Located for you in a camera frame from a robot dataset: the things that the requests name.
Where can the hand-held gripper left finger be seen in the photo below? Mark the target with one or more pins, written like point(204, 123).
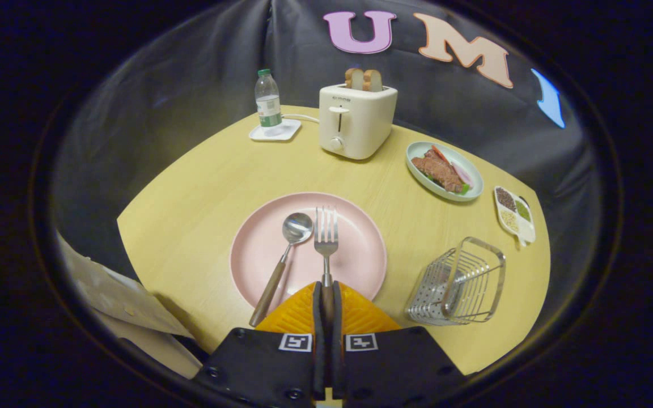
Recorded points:
point(270, 368)

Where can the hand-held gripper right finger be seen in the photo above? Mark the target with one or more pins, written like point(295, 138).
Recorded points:
point(394, 368)

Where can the pink round plate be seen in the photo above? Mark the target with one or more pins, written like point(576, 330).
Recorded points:
point(360, 255)

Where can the person's beige clothing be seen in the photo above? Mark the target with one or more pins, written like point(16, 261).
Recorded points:
point(117, 300)

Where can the green lettuce leaf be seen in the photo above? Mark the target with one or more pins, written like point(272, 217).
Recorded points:
point(465, 188)

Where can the white divided condiment dish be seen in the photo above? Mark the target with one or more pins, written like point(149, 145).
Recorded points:
point(516, 218)

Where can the brown steak piece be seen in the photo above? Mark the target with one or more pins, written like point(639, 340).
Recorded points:
point(439, 171)

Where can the pink ham slice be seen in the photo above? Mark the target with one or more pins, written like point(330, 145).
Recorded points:
point(462, 174)

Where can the orange carrot strip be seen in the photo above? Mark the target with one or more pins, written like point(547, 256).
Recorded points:
point(440, 154)

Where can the pale green plate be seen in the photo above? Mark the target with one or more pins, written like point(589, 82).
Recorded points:
point(420, 150)

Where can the white square coaster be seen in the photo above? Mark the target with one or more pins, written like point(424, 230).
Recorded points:
point(289, 131)

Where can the cream white toaster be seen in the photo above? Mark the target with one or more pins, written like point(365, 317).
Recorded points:
point(360, 122)

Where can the clear plastic water bottle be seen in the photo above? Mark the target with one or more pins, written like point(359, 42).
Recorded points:
point(268, 102)

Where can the toasted bread slice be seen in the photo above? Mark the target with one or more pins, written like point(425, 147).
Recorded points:
point(353, 78)
point(373, 80)

